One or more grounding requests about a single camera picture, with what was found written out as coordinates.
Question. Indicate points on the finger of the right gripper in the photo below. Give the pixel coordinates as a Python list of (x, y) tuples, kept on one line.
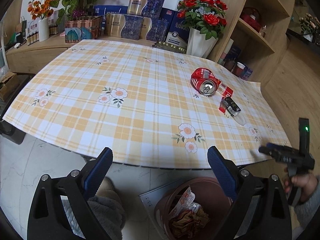
[(274, 147), (266, 150)]

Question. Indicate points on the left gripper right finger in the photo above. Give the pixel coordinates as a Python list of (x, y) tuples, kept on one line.
[(259, 208)]

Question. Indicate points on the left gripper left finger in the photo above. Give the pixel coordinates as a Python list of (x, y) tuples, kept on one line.
[(47, 217)]

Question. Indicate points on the clear floral plastic package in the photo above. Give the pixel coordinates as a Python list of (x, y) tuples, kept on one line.
[(186, 202)]

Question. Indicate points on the brown trash bin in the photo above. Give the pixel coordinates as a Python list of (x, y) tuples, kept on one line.
[(209, 195)]

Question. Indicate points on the right hand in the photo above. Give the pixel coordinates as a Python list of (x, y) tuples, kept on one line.
[(307, 182)]

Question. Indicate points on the black crumpled wrapper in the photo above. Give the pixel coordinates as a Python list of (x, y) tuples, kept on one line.
[(227, 104)]

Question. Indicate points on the red cigarette box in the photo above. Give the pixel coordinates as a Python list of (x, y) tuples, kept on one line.
[(224, 90)]

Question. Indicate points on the crumpled brown red paper bag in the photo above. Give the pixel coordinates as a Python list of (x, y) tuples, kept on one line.
[(188, 224)]

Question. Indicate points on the red paper cup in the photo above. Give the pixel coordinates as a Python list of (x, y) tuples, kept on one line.
[(238, 69)]

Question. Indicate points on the crushed red soda can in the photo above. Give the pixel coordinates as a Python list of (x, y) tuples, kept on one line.
[(204, 81)]

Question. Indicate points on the checkered yellow tablecloth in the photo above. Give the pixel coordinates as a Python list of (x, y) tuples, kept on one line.
[(139, 102)]

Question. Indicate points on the wooden shelf unit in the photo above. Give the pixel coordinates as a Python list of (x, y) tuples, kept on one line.
[(261, 53)]

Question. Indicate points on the white vase with red roses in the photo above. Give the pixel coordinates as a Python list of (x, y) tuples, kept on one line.
[(206, 22)]

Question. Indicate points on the gold decorative tray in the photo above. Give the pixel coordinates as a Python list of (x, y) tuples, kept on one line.
[(169, 47)]

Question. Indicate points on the blue gold gift box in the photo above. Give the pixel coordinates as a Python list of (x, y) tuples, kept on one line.
[(123, 26)]

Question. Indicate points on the white vase orange flowers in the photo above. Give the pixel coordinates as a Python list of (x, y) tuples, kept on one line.
[(41, 20)]

